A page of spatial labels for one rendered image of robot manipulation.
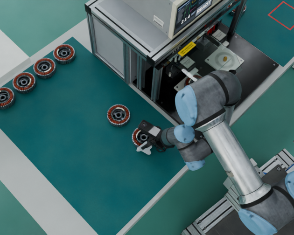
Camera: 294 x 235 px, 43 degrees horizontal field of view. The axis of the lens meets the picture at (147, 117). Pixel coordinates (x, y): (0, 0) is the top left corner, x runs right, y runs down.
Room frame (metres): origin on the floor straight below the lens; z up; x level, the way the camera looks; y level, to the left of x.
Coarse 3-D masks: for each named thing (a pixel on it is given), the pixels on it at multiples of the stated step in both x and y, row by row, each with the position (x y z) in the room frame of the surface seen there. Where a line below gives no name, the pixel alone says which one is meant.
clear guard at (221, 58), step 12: (192, 36) 1.11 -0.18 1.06; (204, 36) 1.11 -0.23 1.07; (180, 48) 1.03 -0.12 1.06; (192, 48) 1.04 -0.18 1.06; (204, 48) 1.05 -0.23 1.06; (216, 48) 1.05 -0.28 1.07; (168, 60) 0.97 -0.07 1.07; (180, 60) 0.97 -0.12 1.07; (192, 60) 0.98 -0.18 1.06; (204, 60) 0.98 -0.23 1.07; (216, 60) 0.99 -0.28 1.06; (228, 60) 0.99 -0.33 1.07; (192, 72) 0.91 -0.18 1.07; (204, 72) 0.92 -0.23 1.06
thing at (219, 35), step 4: (212, 32) 1.29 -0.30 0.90; (216, 32) 1.27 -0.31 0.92; (220, 32) 1.27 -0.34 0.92; (212, 36) 1.24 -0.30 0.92; (216, 36) 1.24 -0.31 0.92; (220, 36) 1.24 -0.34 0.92; (224, 36) 1.25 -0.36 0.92; (220, 40) 1.22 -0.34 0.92; (224, 40) 1.24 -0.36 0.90; (224, 44) 1.23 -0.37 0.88; (228, 44) 1.24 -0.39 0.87
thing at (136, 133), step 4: (136, 128) 0.76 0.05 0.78; (136, 132) 0.74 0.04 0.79; (140, 132) 0.75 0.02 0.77; (132, 136) 0.72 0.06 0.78; (136, 136) 0.72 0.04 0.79; (140, 136) 0.73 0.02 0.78; (144, 136) 0.73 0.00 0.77; (148, 136) 0.73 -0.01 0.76; (132, 140) 0.70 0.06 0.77; (136, 140) 0.70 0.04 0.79; (140, 140) 0.71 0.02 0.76; (144, 140) 0.71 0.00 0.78; (136, 144) 0.68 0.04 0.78; (140, 144) 0.68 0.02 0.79
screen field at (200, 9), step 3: (207, 0) 1.21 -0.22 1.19; (210, 0) 1.23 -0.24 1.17; (204, 3) 1.19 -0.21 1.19; (207, 3) 1.21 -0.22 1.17; (210, 3) 1.23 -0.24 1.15; (201, 6) 1.18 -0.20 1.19; (204, 6) 1.20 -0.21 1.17; (207, 6) 1.22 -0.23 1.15; (198, 9) 1.16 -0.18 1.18; (201, 9) 1.18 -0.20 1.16; (198, 12) 1.17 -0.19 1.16
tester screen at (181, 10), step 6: (192, 0) 1.12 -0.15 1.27; (198, 0) 1.15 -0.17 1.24; (186, 6) 1.09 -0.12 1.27; (192, 6) 1.12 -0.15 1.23; (198, 6) 1.16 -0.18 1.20; (180, 12) 1.06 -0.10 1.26; (186, 12) 1.10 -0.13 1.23; (192, 12) 1.13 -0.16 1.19; (180, 18) 1.07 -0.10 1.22; (180, 24) 1.08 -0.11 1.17; (186, 24) 1.11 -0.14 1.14
